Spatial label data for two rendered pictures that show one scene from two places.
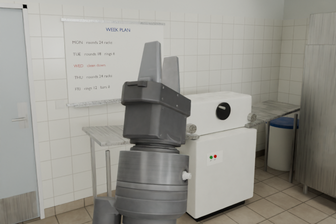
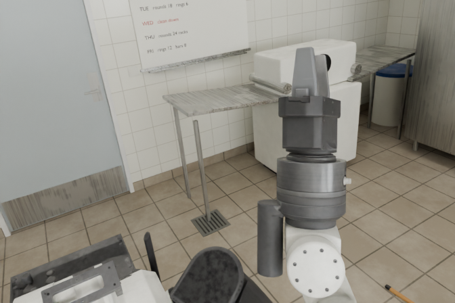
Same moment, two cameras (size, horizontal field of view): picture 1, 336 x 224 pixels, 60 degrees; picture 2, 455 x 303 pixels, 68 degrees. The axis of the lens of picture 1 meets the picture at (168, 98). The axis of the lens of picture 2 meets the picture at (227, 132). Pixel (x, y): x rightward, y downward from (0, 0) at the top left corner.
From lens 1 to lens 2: 0.14 m
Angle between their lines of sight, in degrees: 15
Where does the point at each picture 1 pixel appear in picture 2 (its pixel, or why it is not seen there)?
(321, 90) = (443, 29)
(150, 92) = (313, 107)
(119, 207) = (286, 212)
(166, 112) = (326, 122)
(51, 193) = (137, 166)
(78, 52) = (145, 6)
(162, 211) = (330, 215)
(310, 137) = (426, 87)
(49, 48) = (111, 5)
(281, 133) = (388, 84)
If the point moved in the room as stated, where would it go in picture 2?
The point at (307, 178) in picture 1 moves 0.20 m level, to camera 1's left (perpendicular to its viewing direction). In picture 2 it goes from (419, 134) to (398, 134)
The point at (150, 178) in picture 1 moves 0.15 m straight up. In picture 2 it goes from (317, 187) to (321, 61)
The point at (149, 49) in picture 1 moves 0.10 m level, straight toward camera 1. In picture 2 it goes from (302, 56) to (327, 78)
